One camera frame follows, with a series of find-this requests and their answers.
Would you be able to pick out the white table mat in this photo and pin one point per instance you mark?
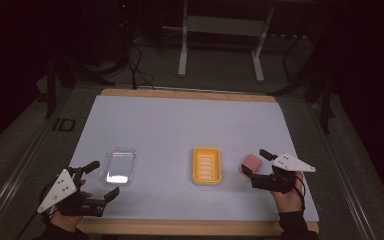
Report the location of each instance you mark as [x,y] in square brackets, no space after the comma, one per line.
[180,130]

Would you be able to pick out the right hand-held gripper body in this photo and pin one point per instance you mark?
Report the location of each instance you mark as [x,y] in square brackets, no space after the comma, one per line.
[275,181]

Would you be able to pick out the yellow soap dish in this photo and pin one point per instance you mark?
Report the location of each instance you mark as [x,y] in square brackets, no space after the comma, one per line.
[207,165]

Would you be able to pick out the person's left hand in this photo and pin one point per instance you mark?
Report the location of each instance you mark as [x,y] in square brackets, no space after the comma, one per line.
[67,222]

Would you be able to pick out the black tripod stand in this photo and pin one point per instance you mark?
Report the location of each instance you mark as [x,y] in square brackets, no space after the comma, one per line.
[60,71]

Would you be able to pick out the white metal stand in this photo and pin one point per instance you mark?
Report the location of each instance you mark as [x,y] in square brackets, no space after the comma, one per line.
[225,26]

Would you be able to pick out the black metal stand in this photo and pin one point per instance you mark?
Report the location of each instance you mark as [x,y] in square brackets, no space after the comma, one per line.
[325,96]

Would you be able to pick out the pink soap bar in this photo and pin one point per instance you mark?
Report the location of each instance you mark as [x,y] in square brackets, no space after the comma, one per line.
[254,162]

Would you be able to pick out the clear plastic tray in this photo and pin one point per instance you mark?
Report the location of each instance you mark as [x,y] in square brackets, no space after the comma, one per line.
[119,165]

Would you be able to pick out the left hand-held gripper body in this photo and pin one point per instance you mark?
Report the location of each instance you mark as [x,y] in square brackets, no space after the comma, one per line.
[60,188]

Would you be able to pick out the person's right hand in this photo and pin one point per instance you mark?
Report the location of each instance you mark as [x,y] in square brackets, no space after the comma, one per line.
[289,200]

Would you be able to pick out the black metal bracket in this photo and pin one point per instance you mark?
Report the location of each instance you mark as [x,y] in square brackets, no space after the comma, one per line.
[65,124]

